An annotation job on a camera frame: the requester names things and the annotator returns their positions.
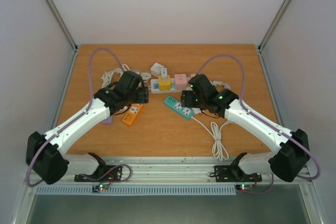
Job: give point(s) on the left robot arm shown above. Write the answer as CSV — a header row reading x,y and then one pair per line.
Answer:
x,y
46,153

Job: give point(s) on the purple power strip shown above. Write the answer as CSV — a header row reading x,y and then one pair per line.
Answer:
x,y
108,121

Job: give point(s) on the white round plug charger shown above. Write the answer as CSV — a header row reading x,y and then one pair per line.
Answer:
x,y
197,110

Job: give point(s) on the yellow cube socket adapter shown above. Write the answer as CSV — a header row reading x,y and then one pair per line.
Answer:
x,y
164,86

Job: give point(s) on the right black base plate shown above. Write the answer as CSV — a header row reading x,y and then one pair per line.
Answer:
x,y
224,174

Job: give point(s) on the white square charger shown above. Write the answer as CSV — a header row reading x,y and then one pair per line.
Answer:
x,y
164,75

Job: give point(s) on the aluminium rail frame front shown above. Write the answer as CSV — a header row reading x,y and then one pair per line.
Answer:
x,y
136,170

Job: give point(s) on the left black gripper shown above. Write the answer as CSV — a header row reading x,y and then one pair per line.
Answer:
x,y
144,97

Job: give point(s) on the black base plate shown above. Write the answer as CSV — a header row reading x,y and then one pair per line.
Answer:
x,y
224,174
109,172

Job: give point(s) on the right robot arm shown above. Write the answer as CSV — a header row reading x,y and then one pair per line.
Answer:
x,y
288,149

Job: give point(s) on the grey slotted cable duct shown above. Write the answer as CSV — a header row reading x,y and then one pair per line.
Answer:
x,y
139,190

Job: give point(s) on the white cube charger back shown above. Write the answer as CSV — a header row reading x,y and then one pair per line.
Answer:
x,y
156,69

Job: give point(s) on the teal power strip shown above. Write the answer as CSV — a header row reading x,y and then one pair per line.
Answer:
x,y
176,106

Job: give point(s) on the pink cube socket adapter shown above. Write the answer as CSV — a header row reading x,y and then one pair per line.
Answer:
x,y
180,81

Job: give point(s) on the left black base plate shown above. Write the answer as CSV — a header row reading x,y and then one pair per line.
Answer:
x,y
109,172

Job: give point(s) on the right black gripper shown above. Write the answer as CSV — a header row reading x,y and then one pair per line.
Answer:
x,y
187,99

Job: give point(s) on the orange power strip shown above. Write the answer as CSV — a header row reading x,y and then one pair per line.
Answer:
x,y
132,114

